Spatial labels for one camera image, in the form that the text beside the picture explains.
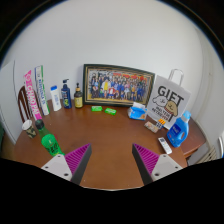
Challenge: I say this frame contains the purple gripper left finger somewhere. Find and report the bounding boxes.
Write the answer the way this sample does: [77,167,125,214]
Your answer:
[42,144,92,185]

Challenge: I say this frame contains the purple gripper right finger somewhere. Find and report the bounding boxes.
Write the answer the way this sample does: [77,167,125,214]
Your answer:
[132,143,182,185]

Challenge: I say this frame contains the white remote control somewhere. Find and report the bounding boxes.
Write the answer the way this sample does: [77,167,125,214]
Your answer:
[158,137,172,154]

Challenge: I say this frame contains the green glass bottle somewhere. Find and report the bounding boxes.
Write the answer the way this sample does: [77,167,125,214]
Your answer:
[35,119,63,156]

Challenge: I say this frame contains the small printed card box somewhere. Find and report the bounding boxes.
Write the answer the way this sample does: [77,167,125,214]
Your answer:
[144,121,159,133]

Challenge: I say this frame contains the blue detergent bottle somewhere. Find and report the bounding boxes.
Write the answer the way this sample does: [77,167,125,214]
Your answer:
[167,111,191,147]

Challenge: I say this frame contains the small orange snack pack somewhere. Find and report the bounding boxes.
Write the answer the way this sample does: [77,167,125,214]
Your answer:
[156,119,166,129]

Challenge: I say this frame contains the blue tissue pack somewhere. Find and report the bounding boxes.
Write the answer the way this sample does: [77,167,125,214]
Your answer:
[128,102,147,120]

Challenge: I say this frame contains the patterned paper cup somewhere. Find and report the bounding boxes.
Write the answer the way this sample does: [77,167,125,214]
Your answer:
[22,120,36,138]

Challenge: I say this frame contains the left green soap bar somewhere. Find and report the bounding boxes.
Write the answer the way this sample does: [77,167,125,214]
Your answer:
[91,106,103,112]

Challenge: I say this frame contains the white lotion bottle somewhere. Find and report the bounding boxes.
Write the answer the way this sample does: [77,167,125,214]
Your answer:
[50,85,62,111]

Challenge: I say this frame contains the white gift paper bag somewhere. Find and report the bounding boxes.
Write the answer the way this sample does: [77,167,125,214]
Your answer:
[147,69,191,129]

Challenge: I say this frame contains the amber pump bottle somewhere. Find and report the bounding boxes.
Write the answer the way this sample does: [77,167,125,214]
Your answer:
[74,84,83,108]

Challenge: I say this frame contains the dark blue pump bottle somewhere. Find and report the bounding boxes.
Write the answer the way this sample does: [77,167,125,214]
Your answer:
[61,79,72,109]

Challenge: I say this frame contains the wooden chair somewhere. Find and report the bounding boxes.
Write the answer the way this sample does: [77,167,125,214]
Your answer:
[17,86,32,122]

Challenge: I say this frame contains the framed group photo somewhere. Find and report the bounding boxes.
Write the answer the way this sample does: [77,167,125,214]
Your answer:
[83,64,155,107]

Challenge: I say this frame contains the pink tall box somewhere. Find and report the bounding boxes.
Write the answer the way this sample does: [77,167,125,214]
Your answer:
[24,71,42,120]

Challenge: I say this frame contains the white green tall box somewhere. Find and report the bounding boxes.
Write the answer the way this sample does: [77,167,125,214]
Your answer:
[35,65,50,116]

